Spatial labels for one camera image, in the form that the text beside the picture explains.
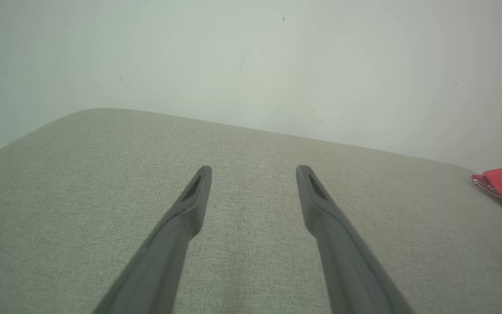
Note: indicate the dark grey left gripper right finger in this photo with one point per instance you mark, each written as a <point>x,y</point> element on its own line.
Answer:
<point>351,270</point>

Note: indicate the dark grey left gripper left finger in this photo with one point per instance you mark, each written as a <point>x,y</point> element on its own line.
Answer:
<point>164,261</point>

